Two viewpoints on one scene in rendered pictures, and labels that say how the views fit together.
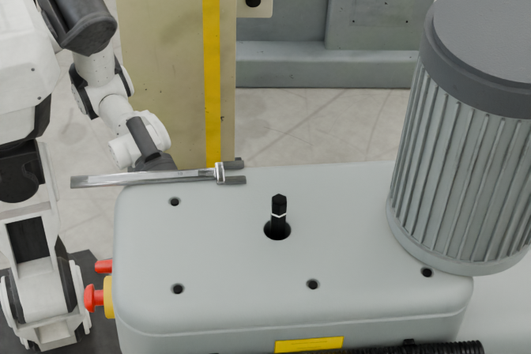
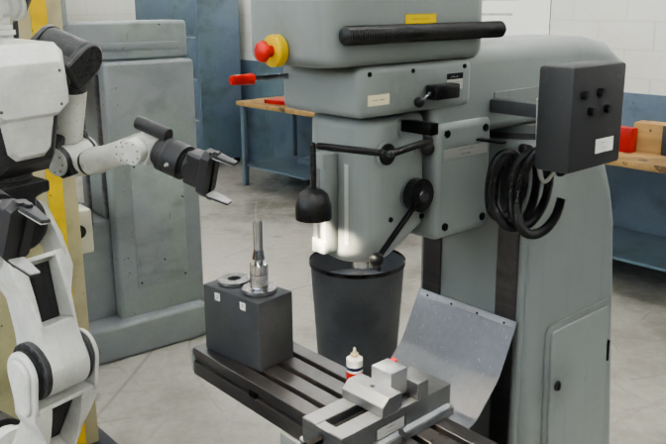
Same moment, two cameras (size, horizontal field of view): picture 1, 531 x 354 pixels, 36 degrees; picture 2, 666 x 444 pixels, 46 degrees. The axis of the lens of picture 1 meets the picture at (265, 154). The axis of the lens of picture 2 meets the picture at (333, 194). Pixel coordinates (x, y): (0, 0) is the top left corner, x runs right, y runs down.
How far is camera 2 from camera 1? 1.44 m
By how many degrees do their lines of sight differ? 42
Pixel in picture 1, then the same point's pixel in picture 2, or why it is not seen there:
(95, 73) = (75, 123)
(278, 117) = (102, 385)
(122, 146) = (138, 139)
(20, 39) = (45, 46)
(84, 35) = (83, 59)
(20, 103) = (49, 106)
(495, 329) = (491, 46)
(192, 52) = not seen: hidden behind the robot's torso
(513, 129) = not seen: outside the picture
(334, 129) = (160, 376)
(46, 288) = (68, 338)
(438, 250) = not seen: outside the picture
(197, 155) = not seen: hidden behind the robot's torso
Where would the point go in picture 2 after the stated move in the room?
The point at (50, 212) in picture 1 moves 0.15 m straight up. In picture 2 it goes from (61, 251) to (55, 190)
